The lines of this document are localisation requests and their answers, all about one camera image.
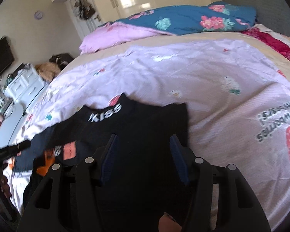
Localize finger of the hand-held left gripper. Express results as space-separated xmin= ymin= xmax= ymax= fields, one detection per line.
xmin=0 ymin=140 xmax=32 ymax=161

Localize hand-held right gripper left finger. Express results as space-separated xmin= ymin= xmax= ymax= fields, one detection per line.
xmin=17 ymin=133 xmax=119 ymax=232

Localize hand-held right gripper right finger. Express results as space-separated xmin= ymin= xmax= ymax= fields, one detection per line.
xmin=169 ymin=135 xmax=271 ymax=232

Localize navy garment with orange patches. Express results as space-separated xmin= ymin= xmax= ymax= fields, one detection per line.
xmin=14 ymin=125 xmax=89 ymax=177

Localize black printed garment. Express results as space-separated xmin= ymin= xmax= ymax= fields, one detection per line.
xmin=23 ymin=93 xmax=192 ymax=232

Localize white desk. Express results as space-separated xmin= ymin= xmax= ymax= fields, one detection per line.
xmin=0 ymin=98 xmax=27 ymax=151

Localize white bear print blanket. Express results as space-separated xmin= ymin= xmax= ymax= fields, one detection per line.
xmin=0 ymin=161 xmax=35 ymax=215

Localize white drawer cabinet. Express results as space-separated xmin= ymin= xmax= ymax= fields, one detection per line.
xmin=3 ymin=64 xmax=49 ymax=113

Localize pink strawberry print bedsheet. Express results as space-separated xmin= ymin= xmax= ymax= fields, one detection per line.
xmin=13 ymin=39 xmax=290 ymax=232

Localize brown crumpled cloth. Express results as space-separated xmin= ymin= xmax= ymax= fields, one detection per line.
xmin=36 ymin=62 xmax=63 ymax=81

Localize dark bag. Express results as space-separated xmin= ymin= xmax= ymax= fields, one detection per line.
xmin=49 ymin=53 xmax=75 ymax=70

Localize pink pillow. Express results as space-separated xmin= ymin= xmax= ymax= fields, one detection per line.
xmin=79 ymin=22 xmax=177 ymax=55

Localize beige bed sheet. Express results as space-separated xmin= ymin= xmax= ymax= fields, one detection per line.
xmin=48 ymin=30 xmax=290 ymax=83

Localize blue floral quilt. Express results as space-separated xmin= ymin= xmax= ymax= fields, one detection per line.
xmin=97 ymin=1 xmax=258 ymax=36

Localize white door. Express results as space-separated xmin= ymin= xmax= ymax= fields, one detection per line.
xmin=64 ymin=0 xmax=104 ymax=43

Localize red blanket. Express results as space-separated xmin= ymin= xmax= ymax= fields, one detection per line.
xmin=240 ymin=26 xmax=290 ymax=64

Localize grey headboard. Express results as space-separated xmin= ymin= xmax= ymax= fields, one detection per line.
xmin=220 ymin=0 xmax=290 ymax=41

